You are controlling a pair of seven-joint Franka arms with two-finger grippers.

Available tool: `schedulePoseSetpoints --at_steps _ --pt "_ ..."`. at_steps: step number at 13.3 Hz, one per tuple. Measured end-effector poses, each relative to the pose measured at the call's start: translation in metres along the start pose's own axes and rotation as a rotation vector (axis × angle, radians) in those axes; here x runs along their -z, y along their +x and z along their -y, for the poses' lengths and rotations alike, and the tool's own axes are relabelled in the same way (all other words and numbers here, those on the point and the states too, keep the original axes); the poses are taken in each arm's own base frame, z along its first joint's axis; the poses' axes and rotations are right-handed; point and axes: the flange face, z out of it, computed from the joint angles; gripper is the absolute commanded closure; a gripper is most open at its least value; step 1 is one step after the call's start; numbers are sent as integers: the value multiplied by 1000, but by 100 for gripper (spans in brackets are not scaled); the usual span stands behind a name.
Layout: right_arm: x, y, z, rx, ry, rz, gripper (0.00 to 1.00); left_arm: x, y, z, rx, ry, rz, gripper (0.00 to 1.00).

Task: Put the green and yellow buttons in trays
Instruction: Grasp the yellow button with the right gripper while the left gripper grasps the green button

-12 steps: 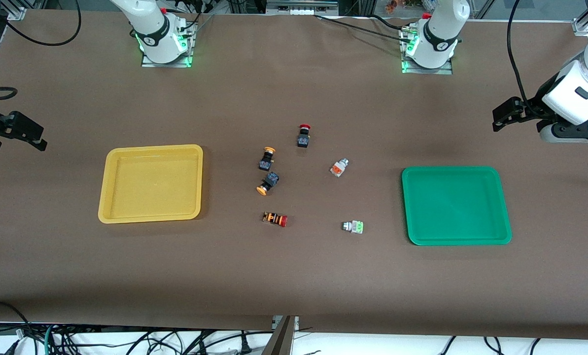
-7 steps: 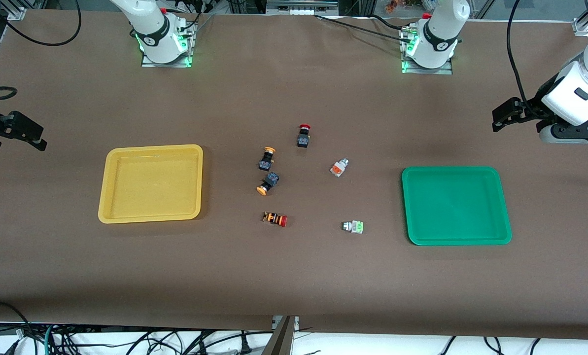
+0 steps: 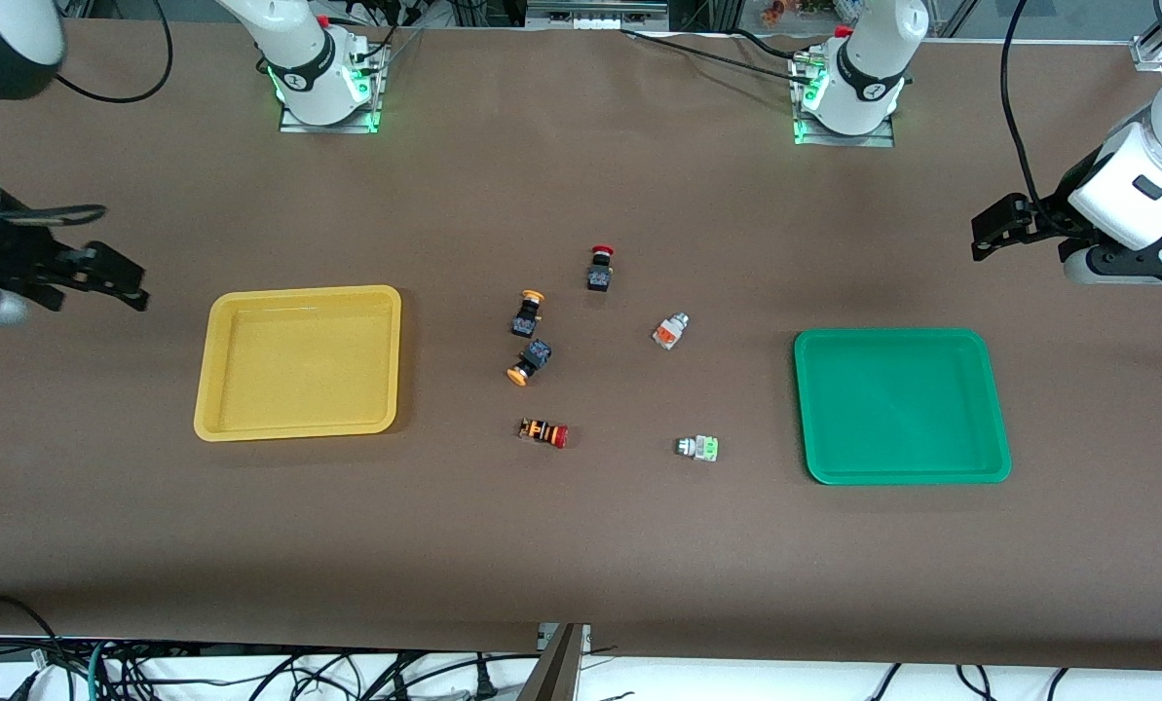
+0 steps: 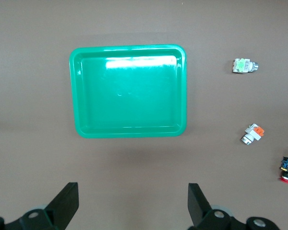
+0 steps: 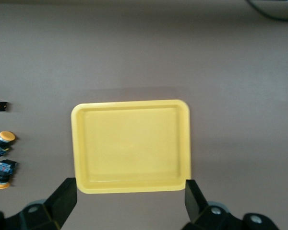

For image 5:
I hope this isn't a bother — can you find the yellow push button black body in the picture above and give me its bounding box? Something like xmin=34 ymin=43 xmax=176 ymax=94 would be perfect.
xmin=0 ymin=159 xmax=18 ymax=190
xmin=0 ymin=131 xmax=17 ymax=160

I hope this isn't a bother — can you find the yellow plastic tray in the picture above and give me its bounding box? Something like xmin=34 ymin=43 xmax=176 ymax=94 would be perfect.
xmin=70 ymin=99 xmax=192 ymax=195

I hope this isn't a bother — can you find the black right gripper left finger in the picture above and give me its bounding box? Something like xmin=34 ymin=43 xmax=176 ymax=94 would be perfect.
xmin=0 ymin=177 xmax=78 ymax=230

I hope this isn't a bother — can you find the black arched floor cable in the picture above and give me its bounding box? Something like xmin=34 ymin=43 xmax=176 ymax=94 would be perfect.
xmin=245 ymin=0 xmax=288 ymax=22

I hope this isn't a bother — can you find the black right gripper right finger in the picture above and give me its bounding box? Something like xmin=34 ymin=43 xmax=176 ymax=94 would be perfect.
xmin=182 ymin=179 xmax=281 ymax=230

